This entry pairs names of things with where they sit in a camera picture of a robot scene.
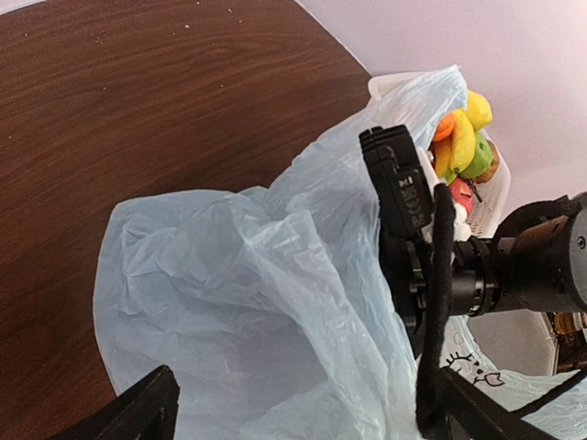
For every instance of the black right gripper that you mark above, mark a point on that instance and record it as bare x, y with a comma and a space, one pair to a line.
536, 260

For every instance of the red apple front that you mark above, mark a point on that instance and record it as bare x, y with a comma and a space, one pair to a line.
462, 194

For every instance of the brown potato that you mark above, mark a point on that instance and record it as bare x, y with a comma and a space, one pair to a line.
488, 175

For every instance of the orange mandarin fruit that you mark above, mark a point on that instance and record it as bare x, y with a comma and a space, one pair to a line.
444, 128

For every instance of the yellow banana bunch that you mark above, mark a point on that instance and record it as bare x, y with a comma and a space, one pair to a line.
454, 154

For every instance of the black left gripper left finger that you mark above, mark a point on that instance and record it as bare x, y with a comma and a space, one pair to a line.
147, 410

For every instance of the white plastic basket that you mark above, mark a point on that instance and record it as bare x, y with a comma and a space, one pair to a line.
486, 214

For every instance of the light blue plastic bag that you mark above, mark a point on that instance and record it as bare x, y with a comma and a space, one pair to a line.
271, 308

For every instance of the large green apple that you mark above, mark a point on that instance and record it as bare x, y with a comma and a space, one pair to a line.
482, 159

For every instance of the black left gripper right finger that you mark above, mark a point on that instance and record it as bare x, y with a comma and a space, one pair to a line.
463, 411

